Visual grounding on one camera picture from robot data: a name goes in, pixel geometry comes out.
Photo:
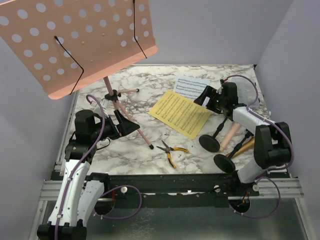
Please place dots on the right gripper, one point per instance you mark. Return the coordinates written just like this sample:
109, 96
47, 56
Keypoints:
211, 99

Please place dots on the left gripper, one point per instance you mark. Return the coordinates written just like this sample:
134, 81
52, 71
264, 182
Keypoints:
126, 125

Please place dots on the white sheet music page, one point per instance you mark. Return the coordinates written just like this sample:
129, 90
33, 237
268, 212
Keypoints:
190, 87

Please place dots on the yellow sheet music page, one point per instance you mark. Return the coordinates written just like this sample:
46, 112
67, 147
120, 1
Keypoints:
181, 114

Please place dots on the pink toy microphone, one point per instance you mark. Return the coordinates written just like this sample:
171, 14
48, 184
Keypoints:
230, 134

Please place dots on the pink perforated music stand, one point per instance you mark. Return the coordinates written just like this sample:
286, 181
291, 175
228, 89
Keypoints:
69, 44

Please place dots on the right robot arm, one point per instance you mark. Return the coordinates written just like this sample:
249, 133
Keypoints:
273, 149

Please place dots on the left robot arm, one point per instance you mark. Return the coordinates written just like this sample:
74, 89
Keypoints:
79, 192

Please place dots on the clear plastic parts box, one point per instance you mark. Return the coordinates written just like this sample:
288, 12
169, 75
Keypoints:
246, 92

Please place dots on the gold toy microphone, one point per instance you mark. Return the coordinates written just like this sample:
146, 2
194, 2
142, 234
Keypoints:
247, 146

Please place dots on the black mic stand front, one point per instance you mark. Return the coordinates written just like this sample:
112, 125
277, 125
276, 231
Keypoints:
230, 155

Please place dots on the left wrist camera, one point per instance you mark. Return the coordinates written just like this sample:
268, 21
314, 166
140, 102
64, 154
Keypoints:
104, 104

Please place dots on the yellow handled pliers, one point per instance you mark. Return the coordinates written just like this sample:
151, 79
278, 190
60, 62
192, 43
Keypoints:
167, 149

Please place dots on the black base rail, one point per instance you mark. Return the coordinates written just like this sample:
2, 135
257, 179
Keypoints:
169, 190

